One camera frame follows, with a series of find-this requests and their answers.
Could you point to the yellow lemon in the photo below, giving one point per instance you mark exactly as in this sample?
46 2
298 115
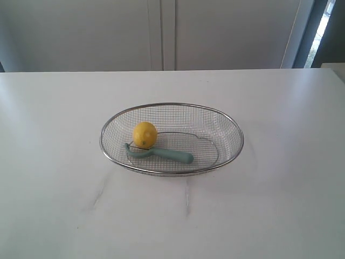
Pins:
144 135

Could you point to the teal handled peeler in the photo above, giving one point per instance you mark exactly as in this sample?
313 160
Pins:
182 157

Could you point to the white cabinet doors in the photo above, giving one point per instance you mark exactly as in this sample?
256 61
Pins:
41 36

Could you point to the white side table corner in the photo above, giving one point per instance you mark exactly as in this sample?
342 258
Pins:
338 69

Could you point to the oval wire mesh basket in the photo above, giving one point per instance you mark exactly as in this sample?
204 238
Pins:
211 136

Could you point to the window with dark frame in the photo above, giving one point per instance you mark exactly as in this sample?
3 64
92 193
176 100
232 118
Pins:
323 37

